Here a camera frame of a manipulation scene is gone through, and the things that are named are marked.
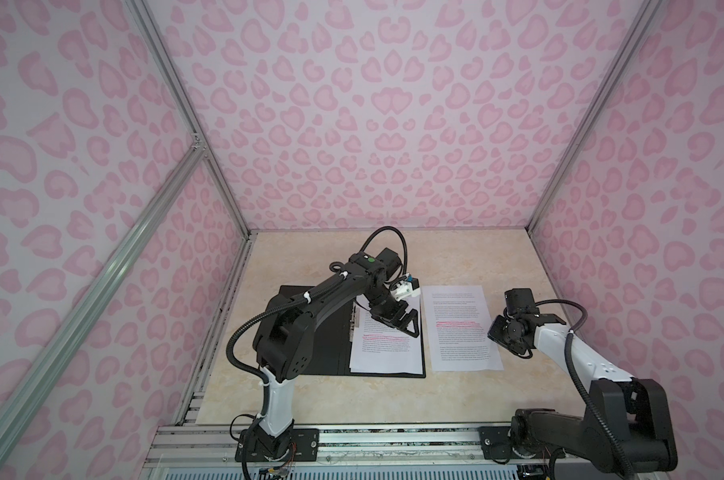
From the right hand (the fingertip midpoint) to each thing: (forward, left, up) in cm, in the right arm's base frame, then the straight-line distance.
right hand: (495, 333), depth 88 cm
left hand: (-2, +27, +9) cm, 28 cm away
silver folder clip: (+5, +42, -4) cm, 43 cm away
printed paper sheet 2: (+3, +9, -4) cm, 11 cm away
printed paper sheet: (-3, +33, -4) cm, 34 cm away
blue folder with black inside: (-4, +48, -2) cm, 48 cm away
